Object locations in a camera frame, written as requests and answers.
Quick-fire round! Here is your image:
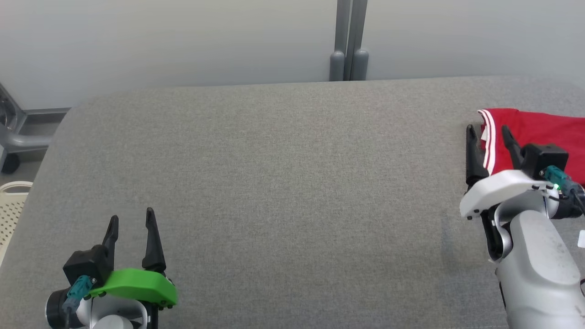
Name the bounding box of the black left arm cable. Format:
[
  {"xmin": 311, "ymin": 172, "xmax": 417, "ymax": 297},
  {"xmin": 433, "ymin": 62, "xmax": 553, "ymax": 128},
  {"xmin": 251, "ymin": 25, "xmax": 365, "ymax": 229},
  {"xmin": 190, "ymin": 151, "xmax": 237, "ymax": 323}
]
[{"xmin": 63, "ymin": 276, "xmax": 95, "ymax": 329}]

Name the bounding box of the beige laundry basket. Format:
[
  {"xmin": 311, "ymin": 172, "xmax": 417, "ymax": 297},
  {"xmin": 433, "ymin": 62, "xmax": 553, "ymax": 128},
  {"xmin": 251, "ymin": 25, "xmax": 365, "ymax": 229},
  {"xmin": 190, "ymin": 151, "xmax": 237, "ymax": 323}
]
[{"xmin": 0, "ymin": 181, "xmax": 33, "ymax": 268}]

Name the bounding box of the grey double metal post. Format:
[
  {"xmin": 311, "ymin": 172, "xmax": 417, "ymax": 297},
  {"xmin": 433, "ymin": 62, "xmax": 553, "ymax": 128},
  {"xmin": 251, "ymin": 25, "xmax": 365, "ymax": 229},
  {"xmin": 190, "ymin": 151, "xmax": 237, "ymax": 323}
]
[{"xmin": 329, "ymin": 0, "xmax": 369, "ymax": 82}]

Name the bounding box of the red jersey number 23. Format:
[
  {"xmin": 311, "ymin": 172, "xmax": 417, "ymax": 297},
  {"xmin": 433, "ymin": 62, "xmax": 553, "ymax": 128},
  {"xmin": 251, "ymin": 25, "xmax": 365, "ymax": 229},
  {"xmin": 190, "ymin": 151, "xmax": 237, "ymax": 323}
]
[{"xmin": 478, "ymin": 108, "xmax": 585, "ymax": 186}]

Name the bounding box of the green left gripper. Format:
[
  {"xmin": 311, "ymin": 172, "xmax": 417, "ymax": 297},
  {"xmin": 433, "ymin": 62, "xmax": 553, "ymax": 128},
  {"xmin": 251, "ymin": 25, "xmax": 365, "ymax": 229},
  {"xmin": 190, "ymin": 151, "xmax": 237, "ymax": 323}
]
[{"xmin": 89, "ymin": 207, "xmax": 178, "ymax": 308}]

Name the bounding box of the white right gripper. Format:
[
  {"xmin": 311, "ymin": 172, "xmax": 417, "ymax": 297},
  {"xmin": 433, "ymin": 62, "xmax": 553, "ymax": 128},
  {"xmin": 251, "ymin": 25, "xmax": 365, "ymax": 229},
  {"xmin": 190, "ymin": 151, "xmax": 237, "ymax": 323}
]
[{"xmin": 459, "ymin": 124, "xmax": 556, "ymax": 220}]

